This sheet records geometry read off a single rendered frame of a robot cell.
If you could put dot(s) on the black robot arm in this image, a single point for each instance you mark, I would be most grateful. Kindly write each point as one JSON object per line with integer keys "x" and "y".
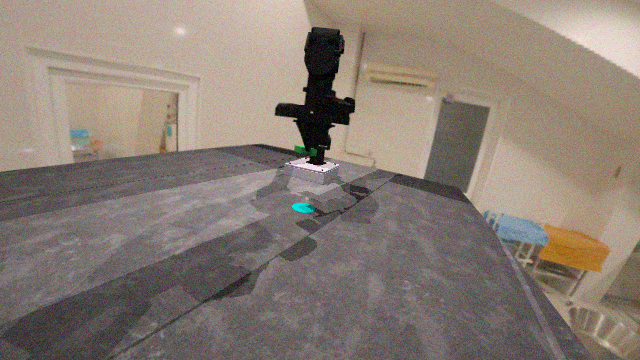
{"x": 322, "y": 56}

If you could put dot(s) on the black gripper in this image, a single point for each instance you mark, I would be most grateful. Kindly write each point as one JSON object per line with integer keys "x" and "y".
{"x": 312, "y": 126}

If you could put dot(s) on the cyan circle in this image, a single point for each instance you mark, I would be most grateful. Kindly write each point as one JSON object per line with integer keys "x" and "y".
{"x": 303, "y": 208}

